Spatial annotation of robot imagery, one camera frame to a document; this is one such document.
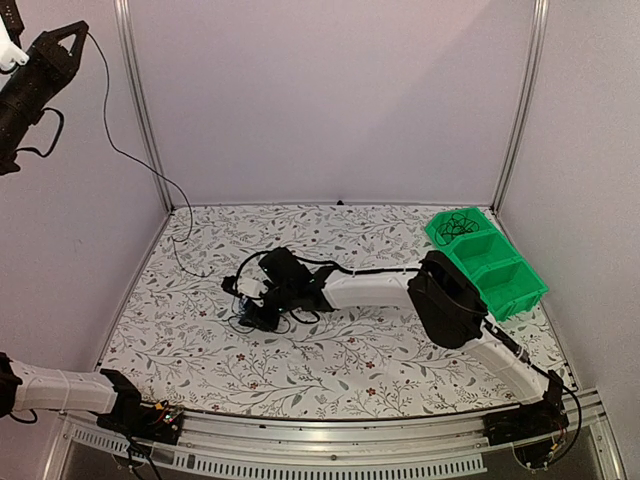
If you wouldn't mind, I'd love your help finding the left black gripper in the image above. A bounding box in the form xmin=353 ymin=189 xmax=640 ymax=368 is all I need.
xmin=0 ymin=20 xmax=95 ymax=160

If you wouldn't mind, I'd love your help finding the blue cable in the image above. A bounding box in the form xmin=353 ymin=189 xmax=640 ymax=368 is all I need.
xmin=237 ymin=297 xmax=261 ymax=326

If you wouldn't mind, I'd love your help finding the thin black cable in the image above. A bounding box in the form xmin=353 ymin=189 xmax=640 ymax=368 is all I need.
xmin=433 ymin=211 xmax=476 ymax=246

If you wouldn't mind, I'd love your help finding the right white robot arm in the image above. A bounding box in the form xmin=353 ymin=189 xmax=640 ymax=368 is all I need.
xmin=222 ymin=247 xmax=565 ymax=436

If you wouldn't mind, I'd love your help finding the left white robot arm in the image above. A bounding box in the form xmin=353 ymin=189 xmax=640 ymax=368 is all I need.
xmin=1 ymin=1 xmax=149 ymax=434

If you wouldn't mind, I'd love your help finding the green three-compartment bin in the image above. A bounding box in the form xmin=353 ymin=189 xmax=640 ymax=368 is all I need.
xmin=425 ymin=207 xmax=549 ymax=322

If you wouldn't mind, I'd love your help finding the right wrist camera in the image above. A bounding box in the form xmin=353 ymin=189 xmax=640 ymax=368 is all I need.
xmin=221 ymin=276 xmax=267 ymax=300

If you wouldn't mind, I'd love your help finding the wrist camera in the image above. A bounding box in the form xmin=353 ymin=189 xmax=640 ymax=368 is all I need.
xmin=221 ymin=276 xmax=267 ymax=300
xmin=1 ymin=0 xmax=29 ymax=75

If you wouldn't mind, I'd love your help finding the left aluminium frame post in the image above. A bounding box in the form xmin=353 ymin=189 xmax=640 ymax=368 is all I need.
xmin=112 ymin=0 xmax=175 ymax=212

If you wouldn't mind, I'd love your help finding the aluminium frame post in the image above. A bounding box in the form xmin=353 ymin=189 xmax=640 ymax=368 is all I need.
xmin=112 ymin=0 xmax=175 ymax=212
xmin=491 ymin=0 xmax=550 ymax=217

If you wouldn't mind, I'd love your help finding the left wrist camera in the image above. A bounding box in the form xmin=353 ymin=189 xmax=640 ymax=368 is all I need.
xmin=1 ymin=0 xmax=29 ymax=75

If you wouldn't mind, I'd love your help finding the front aluminium rail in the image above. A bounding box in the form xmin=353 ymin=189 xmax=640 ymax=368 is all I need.
xmin=45 ymin=389 xmax=630 ymax=479

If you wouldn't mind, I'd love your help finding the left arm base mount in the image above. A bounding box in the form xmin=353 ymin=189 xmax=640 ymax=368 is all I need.
xmin=96 ymin=400 xmax=185 ymax=445

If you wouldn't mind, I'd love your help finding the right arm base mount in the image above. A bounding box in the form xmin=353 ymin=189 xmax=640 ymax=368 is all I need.
xmin=482 ymin=400 xmax=569 ymax=446

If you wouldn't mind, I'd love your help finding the right aluminium frame post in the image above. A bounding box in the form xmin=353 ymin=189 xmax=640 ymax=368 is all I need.
xmin=491 ymin=0 xmax=550 ymax=217

